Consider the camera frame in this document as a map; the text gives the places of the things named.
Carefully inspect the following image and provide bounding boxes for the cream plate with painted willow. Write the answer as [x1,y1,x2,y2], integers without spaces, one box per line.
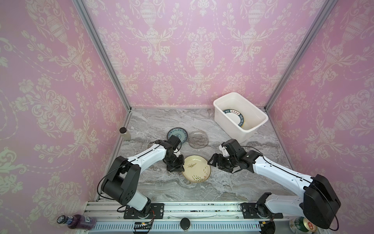
[182,155,211,183]

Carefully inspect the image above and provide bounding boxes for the teal blue floral plate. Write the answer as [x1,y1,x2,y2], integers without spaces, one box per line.
[167,127,188,144]

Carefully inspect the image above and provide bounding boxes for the white plate green lettered rim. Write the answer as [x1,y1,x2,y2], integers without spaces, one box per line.
[223,109,244,127]

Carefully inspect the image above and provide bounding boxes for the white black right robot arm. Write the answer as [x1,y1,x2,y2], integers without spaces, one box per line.
[208,139,341,229]

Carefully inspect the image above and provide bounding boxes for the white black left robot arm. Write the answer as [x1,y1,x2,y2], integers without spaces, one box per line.
[101,136,185,216]

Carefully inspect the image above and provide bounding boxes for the white plastic bin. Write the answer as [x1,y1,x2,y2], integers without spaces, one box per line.
[213,92,268,143]

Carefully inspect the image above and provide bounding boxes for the clear glass oval plate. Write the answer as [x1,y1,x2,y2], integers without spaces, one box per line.
[188,130,209,149]

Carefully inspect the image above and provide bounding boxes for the glass jar with black lid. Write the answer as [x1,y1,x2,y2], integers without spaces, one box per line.
[119,127,131,141]

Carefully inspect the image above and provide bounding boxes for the black round knob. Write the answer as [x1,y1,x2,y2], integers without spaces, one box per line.
[180,217,191,231]

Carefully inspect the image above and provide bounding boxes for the green beer can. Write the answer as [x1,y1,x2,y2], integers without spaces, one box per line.
[289,216,318,234]

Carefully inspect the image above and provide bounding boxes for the purple drink bottle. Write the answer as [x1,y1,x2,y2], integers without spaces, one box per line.
[56,214,96,230]

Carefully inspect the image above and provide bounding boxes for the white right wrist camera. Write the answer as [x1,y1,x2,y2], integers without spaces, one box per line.
[219,145,230,158]

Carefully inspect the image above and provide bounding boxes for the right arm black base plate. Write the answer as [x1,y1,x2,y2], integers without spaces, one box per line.
[240,202,283,219]

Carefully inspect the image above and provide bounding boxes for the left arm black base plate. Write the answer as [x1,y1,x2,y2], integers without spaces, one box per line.
[123,203,165,219]

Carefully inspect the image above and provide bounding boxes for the aluminium rail frame front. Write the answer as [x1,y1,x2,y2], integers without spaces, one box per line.
[83,201,293,234]

